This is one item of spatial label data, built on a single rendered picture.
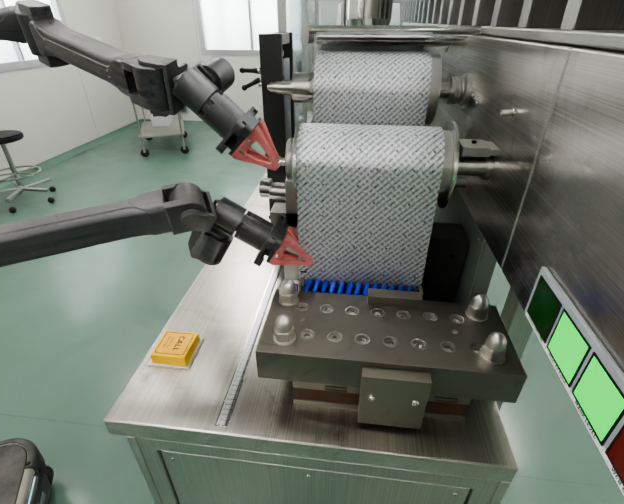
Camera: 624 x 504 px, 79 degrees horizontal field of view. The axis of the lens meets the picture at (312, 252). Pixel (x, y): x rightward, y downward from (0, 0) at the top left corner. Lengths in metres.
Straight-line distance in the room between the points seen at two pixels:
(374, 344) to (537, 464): 1.34
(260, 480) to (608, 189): 0.67
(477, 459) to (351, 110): 0.67
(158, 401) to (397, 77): 0.76
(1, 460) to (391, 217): 1.49
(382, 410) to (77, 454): 1.49
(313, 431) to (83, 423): 1.47
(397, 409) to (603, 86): 0.48
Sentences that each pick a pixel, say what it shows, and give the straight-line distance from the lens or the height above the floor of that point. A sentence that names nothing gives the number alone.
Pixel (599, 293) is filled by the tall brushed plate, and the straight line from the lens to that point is 0.44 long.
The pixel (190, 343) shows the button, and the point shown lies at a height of 0.92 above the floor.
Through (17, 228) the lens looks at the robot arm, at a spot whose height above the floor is 1.20.
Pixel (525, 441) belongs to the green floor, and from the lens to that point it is 1.93.
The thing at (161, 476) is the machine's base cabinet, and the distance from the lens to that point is 0.86.
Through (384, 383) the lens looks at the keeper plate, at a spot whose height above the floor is 1.01.
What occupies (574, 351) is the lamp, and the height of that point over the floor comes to 1.19.
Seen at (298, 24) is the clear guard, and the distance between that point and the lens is 1.65.
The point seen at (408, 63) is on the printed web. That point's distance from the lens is 0.87.
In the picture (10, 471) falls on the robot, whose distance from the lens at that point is 1.69.
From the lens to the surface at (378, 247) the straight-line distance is 0.70.
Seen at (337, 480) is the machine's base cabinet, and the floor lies 0.80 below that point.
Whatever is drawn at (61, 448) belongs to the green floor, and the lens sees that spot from 1.98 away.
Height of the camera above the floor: 1.46
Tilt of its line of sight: 32 degrees down
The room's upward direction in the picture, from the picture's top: straight up
